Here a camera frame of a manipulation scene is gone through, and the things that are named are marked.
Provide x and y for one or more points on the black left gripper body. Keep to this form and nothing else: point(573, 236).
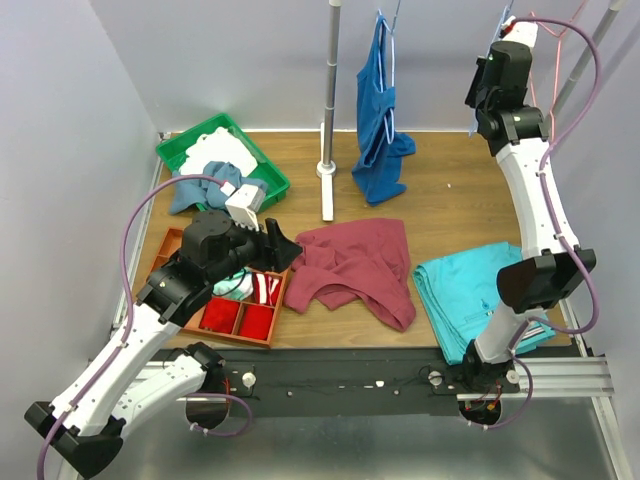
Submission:
point(272, 244)

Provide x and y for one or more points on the left white rack foot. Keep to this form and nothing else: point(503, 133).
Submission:
point(327, 197)

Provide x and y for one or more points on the grey blue cloth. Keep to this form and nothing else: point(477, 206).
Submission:
point(208, 194)

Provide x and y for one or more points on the wooden compartment tray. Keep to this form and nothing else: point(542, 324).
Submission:
point(243, 311)

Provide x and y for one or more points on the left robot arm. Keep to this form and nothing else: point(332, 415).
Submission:
point(88, 422)

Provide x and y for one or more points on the light blue wire hanger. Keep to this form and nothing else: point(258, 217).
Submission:
point(506, 13)

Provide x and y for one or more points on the green plastic bin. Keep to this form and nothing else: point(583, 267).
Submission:
point(172, 152)

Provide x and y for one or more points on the left grey rack pole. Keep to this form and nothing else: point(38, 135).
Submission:
point(332, 66)

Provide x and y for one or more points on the blue tank top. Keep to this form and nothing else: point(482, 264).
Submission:
point(378, 169)

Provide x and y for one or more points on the white cloth in bin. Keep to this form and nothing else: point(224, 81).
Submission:
point(219, 146)

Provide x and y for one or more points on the red cloth in tray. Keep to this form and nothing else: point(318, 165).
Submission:
point(220, 315)
point(256, 322)

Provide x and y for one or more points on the red white striped socks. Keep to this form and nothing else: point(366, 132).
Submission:
point(266, 288)

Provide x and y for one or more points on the right grey rack pole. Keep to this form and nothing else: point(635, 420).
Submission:
point(579, 68)

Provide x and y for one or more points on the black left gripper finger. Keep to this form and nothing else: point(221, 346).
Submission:
point(275, 245)
point(284, 254)

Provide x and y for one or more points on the grey rack pole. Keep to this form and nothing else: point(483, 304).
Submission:
point(332, 66)
point(579, 68)

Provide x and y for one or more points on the mint green white socks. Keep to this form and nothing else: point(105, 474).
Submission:
point(238, 287)

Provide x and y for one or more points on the turquoise folded shorts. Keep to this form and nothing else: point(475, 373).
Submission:
point(459, 293)

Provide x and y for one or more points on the pink wire hanger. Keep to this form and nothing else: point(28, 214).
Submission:
point(545, 76)

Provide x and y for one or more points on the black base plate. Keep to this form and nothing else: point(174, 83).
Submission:
point(349, 382)

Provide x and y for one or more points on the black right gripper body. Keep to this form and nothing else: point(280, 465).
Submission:
point(476, 92)

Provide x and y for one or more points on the aluminium frame rail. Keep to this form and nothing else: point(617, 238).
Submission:
point(570, 377)

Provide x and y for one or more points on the maroon tank top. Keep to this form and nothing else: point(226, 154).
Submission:
point(365, 259)

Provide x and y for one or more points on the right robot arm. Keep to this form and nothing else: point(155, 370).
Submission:
point(553, 261)

